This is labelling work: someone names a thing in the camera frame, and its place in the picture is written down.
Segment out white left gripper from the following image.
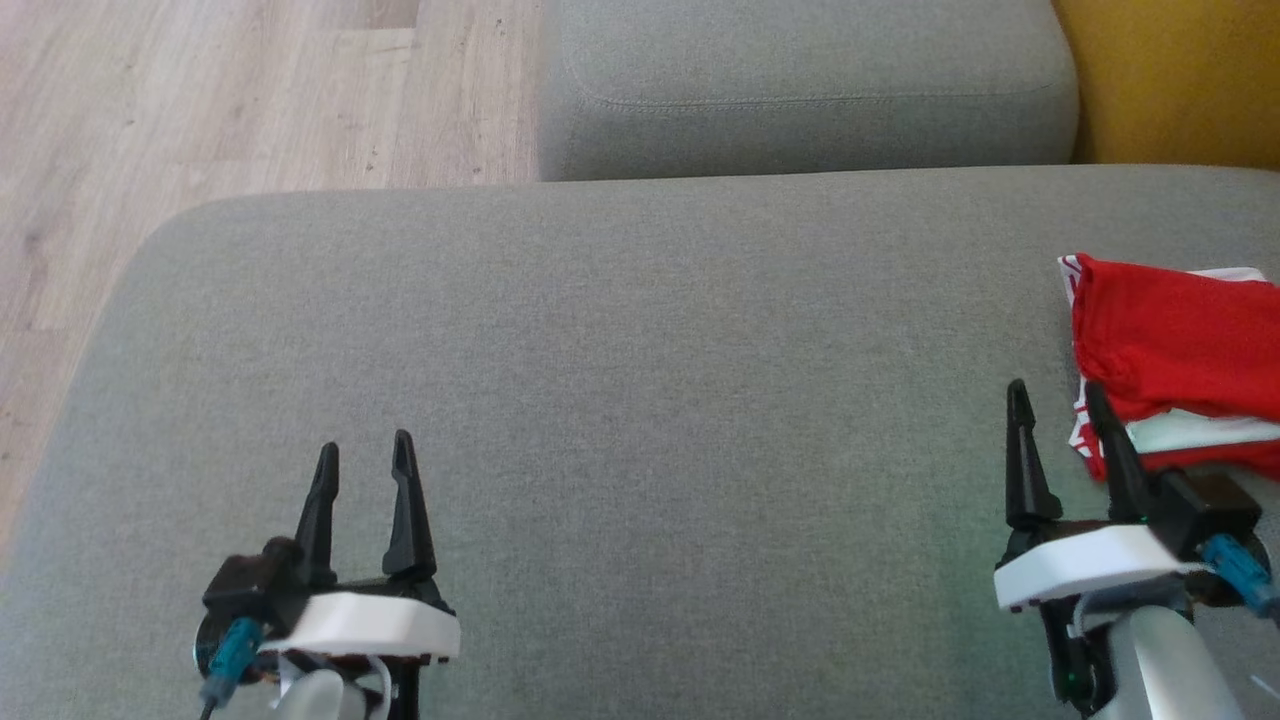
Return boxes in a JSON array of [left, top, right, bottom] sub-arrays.
[[256, 429, 462, 720]]

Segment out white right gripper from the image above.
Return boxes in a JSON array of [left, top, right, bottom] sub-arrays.
[[992, 379, 1207, 717]]

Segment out red shorts with white trim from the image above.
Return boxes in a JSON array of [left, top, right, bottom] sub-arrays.
[[1085, 266, 1280, 483]]

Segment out red basketball jersey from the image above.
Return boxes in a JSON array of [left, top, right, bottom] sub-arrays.
[[1058, 253, 1280, 461]]

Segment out wide yellow sofa back cushion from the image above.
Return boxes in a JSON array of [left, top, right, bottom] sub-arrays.
[[1050, 0, 1280, 171]]

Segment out grey sofa seat cushion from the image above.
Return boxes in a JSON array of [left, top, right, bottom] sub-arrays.
[[538, 0, 1081, 183]]

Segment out left cable with blue plug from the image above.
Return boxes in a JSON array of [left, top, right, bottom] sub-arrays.
[[198, 618, 265, 720]]

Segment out cable with blue plug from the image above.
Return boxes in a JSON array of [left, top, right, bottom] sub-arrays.
[[198, 618, 265, 720], [1200, 535, 1280, 619]]

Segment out right cable with blue plug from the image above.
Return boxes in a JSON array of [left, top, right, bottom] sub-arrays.
[[1200, 535, 1280, 619]]

